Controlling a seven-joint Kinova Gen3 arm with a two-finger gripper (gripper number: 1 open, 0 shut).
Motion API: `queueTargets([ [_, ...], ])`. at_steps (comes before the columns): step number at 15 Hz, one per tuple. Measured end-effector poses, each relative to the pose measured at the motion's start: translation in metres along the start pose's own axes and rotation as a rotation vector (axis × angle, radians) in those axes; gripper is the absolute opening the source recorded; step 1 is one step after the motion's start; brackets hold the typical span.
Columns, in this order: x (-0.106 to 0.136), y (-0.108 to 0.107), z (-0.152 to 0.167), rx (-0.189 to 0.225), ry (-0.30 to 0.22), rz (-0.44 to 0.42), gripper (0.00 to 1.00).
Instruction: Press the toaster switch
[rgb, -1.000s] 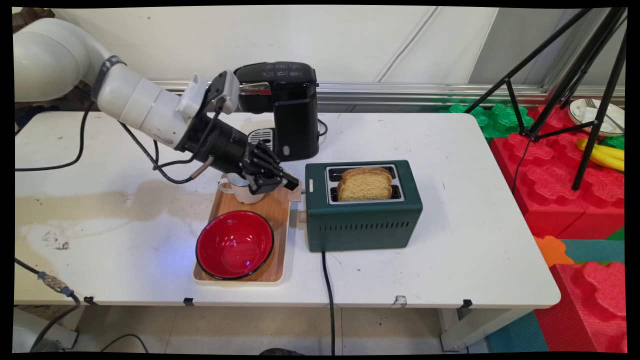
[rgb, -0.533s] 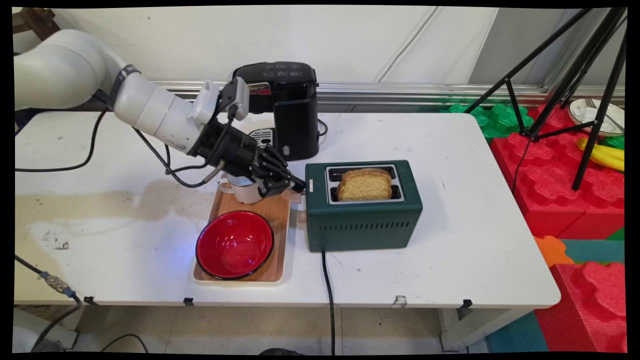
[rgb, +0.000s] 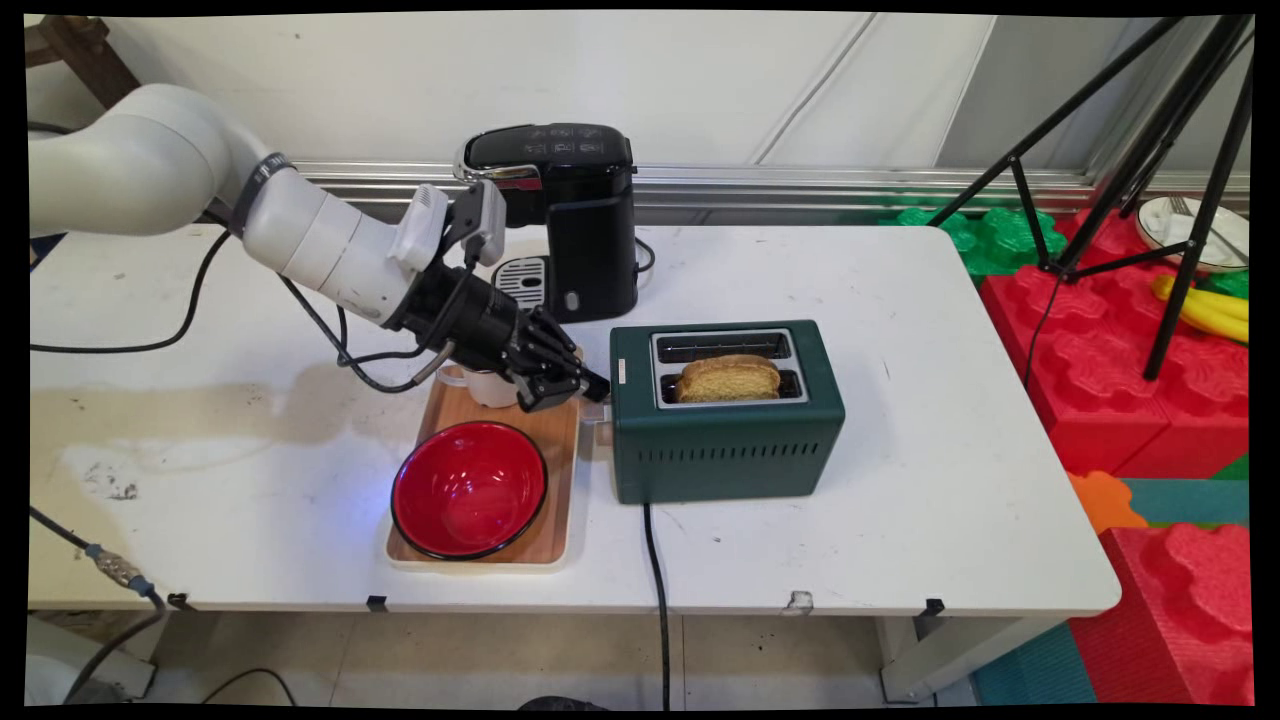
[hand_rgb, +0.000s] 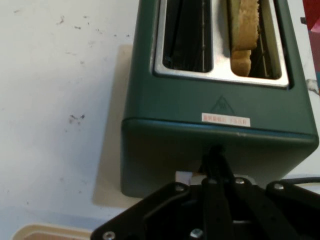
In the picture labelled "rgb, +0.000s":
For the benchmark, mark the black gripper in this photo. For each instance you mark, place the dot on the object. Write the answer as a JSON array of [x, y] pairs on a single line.
[[465, 320]]

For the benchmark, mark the toast slice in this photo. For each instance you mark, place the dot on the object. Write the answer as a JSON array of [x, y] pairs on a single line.
[[730, 380]]

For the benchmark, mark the green toaster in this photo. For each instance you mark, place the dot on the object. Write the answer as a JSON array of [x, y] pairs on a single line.
[[730, 450]]

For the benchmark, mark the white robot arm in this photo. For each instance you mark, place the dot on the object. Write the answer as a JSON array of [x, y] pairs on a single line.
[[310, 240]]

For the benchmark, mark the white enamel mug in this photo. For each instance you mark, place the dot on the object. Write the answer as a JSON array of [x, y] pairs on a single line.
[[490, 392]]

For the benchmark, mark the wooden tray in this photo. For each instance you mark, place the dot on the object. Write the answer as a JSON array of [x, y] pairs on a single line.
[[560, 450]]

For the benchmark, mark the black coffee machine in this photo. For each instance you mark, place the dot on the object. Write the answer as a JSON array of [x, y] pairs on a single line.
[[595, 220]]

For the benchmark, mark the red bowl black rim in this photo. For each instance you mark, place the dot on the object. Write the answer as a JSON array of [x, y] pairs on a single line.
[[468, 490]]

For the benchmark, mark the green foam block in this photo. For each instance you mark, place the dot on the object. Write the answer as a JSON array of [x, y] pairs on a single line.
[[995, 240]]

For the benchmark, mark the white table leg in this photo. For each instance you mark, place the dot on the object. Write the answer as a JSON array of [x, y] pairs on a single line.
[[960, 655]]

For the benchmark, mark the large red foam block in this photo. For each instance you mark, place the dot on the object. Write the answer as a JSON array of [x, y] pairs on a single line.
[[1100, 380]]

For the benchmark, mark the orange foam piece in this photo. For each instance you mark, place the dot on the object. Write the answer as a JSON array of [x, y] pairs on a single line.
[[1100, 500]]

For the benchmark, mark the white plate with fork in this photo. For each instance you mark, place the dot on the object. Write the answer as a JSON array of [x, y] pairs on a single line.
[[1165, 228]]

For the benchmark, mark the teal foam mat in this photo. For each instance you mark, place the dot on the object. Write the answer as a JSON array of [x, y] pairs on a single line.
[[1190, 502]]

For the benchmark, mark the black tripod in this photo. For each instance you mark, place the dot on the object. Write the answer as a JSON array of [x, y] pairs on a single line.
[[1195, 210]]

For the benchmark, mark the yellow toy banana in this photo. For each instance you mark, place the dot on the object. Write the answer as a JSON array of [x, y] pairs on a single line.
[[1215, 312]]

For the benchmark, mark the small red foam block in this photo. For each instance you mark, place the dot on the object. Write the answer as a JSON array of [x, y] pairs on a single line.
[[1180, 620]]

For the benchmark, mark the metal fork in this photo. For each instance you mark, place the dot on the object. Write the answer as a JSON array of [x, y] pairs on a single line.
[[1225, 240]]

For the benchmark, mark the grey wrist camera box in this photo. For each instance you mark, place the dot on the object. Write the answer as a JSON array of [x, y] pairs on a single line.
[[485, 220]]

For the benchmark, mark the aluminium wall rail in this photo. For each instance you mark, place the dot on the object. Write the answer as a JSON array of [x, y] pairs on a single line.
[[800, 187]]

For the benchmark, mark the brown wooden frame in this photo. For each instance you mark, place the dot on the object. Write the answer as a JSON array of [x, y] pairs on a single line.
[[90, 55]]

